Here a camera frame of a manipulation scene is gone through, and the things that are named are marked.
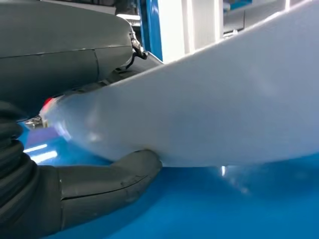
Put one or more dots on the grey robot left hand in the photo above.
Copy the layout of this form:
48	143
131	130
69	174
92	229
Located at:
54	43

